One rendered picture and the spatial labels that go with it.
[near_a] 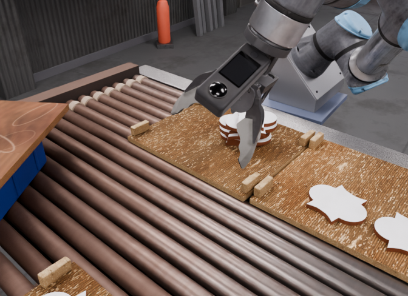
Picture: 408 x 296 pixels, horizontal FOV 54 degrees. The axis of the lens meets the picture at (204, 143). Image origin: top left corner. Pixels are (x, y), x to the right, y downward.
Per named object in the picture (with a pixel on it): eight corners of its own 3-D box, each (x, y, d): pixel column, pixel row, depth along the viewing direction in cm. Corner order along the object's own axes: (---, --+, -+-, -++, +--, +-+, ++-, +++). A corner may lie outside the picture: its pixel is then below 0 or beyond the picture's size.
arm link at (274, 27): (302, 27, 50) (250, -7, 52) (282, 57, 53) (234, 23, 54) (316, 20, 56) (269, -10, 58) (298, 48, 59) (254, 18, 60)
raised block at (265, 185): (266, 183, 95) (268, 174, 94) (273, 186, 94) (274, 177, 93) (252, 196, 91) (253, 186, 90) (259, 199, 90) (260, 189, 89)
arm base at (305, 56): (302, 36, 148) (323, 20, 140) (325, 69, 149) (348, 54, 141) (284, 48, 138) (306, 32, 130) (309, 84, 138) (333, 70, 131)
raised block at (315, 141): (317, 139, 113) (319, 130, 111) (323, 141, 112) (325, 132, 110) (307, 147, 109) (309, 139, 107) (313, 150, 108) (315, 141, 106)
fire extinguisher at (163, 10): (163, 41, 492) (160, -11, 460) (180, 45, 478) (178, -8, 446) (149, 47, 473) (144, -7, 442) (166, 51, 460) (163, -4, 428)
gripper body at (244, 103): (261, 107, 66) (302, 45, 60) (241, 124, 60) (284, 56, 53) (225, 81, 68) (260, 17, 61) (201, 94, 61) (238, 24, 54)
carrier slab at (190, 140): (207, 100, 137) (207, 96, 136) (316, 142, 114) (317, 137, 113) (127, 141, 115) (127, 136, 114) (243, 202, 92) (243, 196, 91)
